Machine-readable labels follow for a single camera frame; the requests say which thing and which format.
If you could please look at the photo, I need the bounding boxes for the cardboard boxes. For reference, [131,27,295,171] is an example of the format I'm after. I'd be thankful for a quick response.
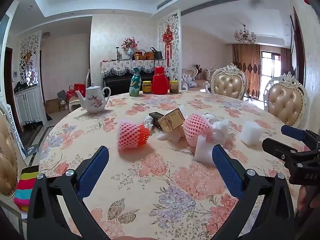
[44,97,69,114]

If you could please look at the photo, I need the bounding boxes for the red knot ornament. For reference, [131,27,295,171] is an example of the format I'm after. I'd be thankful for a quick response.
[162,25,177,67]

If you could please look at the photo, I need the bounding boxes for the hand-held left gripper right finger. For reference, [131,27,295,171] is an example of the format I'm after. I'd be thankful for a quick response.
[210,144,295,240]

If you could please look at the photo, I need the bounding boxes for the ceiling air vent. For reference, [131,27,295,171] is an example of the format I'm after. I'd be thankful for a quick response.
[157,0,265,10]

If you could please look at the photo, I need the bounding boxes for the white foam block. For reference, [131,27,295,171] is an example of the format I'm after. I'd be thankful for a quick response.
[239,121,263,147]

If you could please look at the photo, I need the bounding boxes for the white carved padded chair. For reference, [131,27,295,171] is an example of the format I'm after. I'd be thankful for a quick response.
[264,72,309,128]
[205,64,247,100]
[0,102,28,200]

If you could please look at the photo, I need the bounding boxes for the red thermos jug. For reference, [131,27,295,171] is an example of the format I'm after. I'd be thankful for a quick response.
[152,67,171,95]

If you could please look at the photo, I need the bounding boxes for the white floral teapot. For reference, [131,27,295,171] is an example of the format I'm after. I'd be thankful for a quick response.
[75,82,111,114]

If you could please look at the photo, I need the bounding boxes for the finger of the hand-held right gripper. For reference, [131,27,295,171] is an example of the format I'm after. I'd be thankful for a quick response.
[280,124,320,152]
[262,137,312,162]

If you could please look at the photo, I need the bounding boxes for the dark upright piano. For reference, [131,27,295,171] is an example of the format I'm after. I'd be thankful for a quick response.
[103,74,160,97]

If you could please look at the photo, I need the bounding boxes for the white foam sheet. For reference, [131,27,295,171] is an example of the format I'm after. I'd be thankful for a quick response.
[194,134,217,167]
[211,119,232,142]

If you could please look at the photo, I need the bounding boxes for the striped colourful cloth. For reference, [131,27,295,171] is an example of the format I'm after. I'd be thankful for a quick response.
[14,165,40,213]

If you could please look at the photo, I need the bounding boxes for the small black box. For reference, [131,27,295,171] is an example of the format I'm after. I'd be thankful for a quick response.
[149,112,167,130]

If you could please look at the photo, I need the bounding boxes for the tan cardboard box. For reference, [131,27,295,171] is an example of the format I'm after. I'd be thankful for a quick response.
[157,107,185,132]

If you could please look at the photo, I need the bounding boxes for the person's right hand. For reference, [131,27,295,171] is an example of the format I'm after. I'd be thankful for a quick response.
[298,186,320,220]

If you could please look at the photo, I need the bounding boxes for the white cabinet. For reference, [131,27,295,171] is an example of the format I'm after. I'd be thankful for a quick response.
[14,82,47,128]

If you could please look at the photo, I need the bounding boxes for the pink flower bouquet vase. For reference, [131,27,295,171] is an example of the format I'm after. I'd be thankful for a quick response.
[122,37,139,60]

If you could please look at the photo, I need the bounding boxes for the beige tufted sofa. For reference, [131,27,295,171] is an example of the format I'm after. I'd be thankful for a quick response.
[182,65,218,89]

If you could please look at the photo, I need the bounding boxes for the dark handbag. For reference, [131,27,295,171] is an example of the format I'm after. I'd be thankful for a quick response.
[150,47,163,60]

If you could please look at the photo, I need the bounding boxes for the orange foam fruit net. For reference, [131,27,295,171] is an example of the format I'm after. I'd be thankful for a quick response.
[137,125,150,146]

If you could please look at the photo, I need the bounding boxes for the green painted vase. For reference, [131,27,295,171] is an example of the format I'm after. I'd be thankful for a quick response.
[129,67,142,97]

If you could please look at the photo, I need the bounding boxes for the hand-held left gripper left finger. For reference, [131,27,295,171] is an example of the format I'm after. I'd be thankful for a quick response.
[26,145,112,240]

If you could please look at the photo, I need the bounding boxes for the brown patterned curtain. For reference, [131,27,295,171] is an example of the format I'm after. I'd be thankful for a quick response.
[232,44,262,100]

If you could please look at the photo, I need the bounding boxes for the white lattice screen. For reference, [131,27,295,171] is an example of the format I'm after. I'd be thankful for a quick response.
[20,31,42,87]
[157,9,182,85]

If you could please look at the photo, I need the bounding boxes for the balcony window door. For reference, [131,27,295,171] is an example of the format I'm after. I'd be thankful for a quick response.
[260,51,282,103]

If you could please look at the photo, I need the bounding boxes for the red gift bags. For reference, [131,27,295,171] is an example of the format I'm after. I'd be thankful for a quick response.
[65,83,86,100]

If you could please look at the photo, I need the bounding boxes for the floral lace piano cover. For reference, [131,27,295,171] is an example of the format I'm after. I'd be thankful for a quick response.
[100,59,165,78]

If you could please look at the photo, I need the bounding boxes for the pink foam fruit net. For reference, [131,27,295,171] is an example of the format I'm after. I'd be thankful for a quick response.
[183,113,213,147]
[117,120,144,151]

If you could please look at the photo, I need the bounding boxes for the chandelier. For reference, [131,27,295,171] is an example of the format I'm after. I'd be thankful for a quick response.
[234,24,257,44]

